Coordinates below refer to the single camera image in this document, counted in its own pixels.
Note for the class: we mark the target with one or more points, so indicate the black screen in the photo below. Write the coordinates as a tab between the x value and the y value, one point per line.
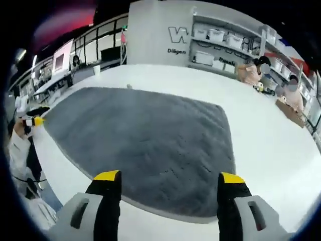
111	53

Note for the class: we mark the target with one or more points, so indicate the black-framed glass wall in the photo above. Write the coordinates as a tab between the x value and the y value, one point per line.
100	35

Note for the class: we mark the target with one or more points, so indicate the row of small white bins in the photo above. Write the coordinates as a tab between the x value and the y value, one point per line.
283	69

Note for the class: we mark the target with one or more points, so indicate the person's left hand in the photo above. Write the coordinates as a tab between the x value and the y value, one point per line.
18	130

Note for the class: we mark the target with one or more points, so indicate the white lidded storage bin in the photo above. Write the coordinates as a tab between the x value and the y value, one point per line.
217	35
235	41
201	34

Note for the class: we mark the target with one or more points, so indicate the monitor with pinkish screen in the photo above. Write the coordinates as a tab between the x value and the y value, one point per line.
62	56

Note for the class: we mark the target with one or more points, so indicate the white lettered partition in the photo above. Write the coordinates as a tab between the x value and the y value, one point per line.
155	32

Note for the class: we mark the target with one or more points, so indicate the pink hanging cloth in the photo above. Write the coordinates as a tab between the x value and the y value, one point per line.
123	37

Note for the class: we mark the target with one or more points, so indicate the black-legged desk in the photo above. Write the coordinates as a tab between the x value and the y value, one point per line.
52	85

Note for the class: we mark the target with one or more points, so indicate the white paper cup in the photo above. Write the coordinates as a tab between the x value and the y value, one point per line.
97	70

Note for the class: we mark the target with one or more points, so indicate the brown cardboard box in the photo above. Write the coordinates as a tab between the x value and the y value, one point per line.
291	113

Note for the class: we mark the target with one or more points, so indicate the grey towel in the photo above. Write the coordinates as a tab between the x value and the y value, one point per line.
138	138

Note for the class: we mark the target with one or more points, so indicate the large white storage bin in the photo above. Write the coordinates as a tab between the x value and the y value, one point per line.
203	58

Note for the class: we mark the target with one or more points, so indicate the white cardboard box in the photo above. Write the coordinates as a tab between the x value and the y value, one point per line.
229	67
218	64

